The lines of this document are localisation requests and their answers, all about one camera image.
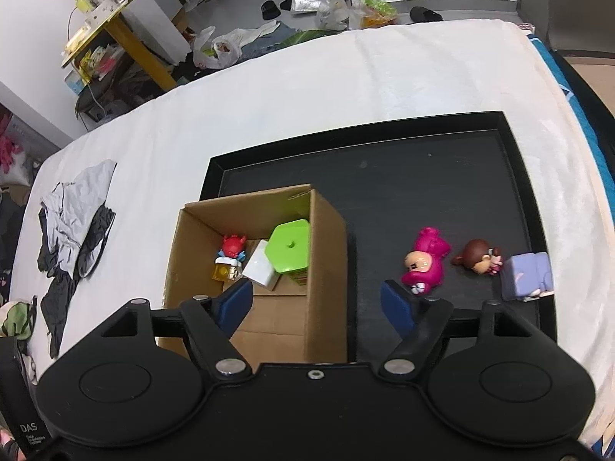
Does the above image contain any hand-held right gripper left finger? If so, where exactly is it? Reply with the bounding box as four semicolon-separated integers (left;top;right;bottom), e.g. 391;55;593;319
98;279;254;381

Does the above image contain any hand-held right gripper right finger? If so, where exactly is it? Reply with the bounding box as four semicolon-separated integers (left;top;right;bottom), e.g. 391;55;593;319
379;280;532;381

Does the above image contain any white charger cube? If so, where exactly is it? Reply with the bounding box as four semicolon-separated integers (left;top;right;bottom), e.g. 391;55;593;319
243;240;279;291

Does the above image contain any red figurine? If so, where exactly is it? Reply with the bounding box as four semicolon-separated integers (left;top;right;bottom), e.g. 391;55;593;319
214;234;248;282

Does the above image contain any pink hooded figurine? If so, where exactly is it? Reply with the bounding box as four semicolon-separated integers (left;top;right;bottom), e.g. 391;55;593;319
401;228;452;296

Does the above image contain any brown cardboard box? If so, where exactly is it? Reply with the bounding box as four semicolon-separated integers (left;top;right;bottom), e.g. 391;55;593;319
158;183;349;363

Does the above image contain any green toy block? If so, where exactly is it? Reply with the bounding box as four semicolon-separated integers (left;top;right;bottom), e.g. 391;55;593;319
266;219;311;286

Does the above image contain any brown-haired doll figurine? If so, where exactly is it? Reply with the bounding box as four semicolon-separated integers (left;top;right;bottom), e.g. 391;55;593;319
452;239;505;277

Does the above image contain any black shallow tray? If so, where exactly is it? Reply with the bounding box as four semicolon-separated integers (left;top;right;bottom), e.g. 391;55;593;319
199;111;558;361

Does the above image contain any purple box toy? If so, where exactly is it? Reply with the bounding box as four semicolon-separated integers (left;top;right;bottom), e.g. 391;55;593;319
502;251;553;301

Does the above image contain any green patterned cloth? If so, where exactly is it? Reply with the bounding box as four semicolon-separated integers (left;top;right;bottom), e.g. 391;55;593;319
0;298;39;342

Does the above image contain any black garment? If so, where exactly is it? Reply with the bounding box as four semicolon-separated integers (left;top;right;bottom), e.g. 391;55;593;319
38;206;116;358

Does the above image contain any grey garment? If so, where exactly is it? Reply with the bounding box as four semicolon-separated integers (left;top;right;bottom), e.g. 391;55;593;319
38;161;117;260

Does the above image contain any white plastic bag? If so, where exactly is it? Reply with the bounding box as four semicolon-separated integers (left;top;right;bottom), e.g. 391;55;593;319
192;26;255;70

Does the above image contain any pink plush item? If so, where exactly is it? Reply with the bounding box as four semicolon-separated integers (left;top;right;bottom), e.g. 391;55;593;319
0;134;20;174

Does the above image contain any blue patterned mattress cover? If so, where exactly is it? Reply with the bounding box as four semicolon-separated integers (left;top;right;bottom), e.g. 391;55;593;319
521;22;615;193

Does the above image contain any yellow table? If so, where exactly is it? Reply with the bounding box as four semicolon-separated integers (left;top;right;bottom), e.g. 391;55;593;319
60;0;178;92

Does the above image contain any black slipper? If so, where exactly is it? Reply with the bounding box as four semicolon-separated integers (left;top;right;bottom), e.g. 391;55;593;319
409;6;444;23

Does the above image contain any green plastic bag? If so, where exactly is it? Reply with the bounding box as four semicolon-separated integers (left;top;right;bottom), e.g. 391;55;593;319
358;0;399;27

